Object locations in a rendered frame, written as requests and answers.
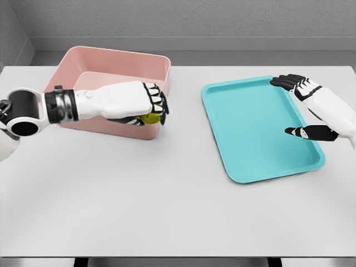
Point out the pink basket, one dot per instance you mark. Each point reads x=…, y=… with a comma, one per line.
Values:
x=91, y=69

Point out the blue tray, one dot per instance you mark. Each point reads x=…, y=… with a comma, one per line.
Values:
x=250, y=125

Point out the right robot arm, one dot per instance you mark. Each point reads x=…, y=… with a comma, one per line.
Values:
x=353, y=130

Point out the yellow-green tennis ball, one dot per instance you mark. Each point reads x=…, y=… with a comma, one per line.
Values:
x=150, y=119

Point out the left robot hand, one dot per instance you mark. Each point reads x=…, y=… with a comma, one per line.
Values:
x=130, y=97

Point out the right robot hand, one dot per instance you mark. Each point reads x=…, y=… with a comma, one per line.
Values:
x=320, y=96

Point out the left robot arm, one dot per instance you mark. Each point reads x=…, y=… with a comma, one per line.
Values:
x=59, y=104

